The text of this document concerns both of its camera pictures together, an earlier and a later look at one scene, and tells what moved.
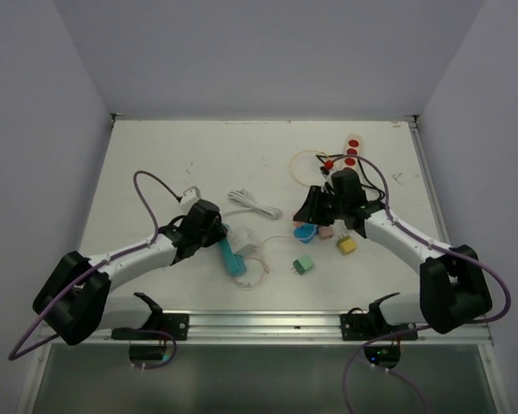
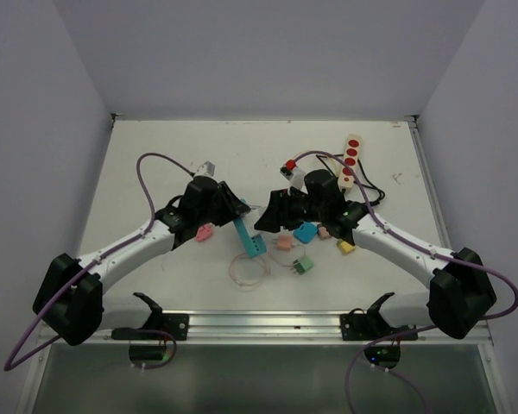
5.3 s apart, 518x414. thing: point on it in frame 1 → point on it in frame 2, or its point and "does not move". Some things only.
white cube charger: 243,240 → 252,216
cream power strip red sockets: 353,147 does not move
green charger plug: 302,264 does not move
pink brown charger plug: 325,232 does not move
